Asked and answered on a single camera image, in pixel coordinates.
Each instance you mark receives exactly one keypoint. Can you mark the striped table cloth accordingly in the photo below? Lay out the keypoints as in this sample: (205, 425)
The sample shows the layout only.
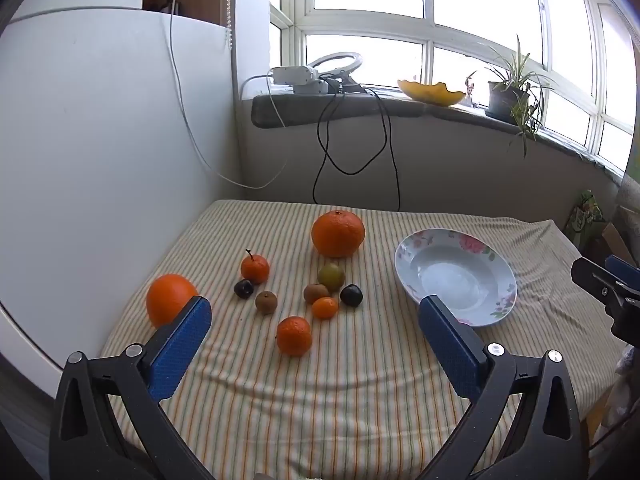
(350, 385)

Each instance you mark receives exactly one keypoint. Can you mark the large orange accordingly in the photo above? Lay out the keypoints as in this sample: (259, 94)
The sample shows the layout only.
(338, 235)

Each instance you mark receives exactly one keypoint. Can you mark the mandarin with stem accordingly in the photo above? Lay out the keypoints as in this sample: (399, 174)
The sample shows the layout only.
(255, 269)

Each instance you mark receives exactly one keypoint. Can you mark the green plum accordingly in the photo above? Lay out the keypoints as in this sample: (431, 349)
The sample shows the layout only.
(331, 275)

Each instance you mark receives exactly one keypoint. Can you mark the round orange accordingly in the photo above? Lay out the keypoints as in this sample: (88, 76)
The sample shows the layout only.
(167, 297)

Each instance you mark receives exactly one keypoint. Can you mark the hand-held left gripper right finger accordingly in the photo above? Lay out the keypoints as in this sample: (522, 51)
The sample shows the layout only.
(450, 350)

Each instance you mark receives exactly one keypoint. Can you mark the small mandarin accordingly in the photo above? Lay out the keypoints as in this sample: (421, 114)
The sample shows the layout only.
(325, 308)

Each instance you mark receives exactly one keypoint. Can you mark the black adapter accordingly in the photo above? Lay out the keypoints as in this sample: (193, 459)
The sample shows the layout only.
(350, 86)

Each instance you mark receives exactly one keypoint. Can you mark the potted spider plant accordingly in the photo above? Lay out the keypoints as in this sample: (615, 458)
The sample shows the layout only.
(507, 100)

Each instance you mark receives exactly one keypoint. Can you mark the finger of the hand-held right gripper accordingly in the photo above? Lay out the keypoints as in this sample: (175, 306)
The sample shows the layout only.
(590, 277)
(625, 271)

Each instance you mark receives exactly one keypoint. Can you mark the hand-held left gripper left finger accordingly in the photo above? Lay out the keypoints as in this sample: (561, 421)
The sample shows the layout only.
(180, 350)

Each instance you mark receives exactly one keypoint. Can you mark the small figurine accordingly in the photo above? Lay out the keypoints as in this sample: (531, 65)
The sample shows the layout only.
(471, 89)

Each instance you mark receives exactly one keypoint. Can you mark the cardboard box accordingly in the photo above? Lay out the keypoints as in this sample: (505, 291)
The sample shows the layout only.
(617, 242)

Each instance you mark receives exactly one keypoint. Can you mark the brown longan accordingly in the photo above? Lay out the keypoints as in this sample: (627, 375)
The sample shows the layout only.
(315, 293)
(266, 302)

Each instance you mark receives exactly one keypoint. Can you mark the white electronic device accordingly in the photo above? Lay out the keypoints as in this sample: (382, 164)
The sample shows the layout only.
(295, 77)

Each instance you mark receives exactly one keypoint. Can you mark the white cabinet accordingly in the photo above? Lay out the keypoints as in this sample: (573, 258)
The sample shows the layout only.
(100, 160)

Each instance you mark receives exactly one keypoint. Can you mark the white window frame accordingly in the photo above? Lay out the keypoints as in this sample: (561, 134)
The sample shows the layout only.
(428, 30)

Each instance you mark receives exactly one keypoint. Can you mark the grey window sill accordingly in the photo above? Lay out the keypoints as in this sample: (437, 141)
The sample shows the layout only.
(300, 107)

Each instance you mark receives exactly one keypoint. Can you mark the green carton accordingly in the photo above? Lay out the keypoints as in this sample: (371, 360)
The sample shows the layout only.
(586, 215)

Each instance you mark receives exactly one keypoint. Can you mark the dark plum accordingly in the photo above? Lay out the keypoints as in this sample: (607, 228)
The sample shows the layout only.
(351, 295)
(243, 289)

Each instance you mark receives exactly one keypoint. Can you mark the white floral bowl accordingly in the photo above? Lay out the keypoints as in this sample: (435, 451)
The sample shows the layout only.
(455, 277)

